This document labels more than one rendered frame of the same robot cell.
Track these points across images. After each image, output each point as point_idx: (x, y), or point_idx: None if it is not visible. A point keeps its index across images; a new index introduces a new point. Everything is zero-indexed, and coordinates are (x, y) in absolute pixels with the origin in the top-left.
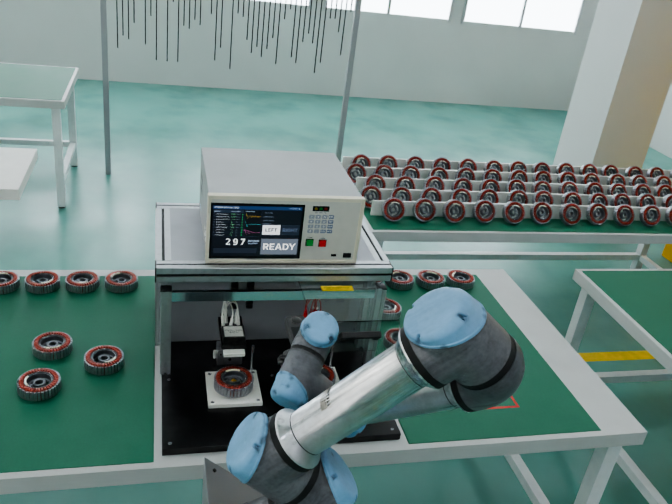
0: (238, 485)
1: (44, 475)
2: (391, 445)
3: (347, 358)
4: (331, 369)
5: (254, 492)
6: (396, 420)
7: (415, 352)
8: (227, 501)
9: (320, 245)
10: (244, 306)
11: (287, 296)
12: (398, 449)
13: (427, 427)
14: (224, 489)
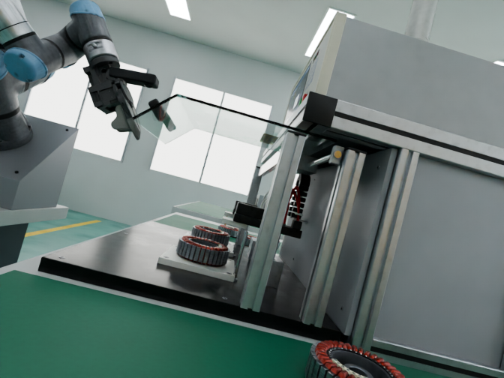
0: (53, 141)
1: (157, 218)
2: (36, 262)
3: (263, 298)
4: (211, 247)
5: (46, 150)
6: (84, 286)
7: None
8: (40, 129)
9: (301, 100)
10: (304, 228)
11: (267, 166)
12: (19, 262)
13: (20, 297)
14: (50, 130)
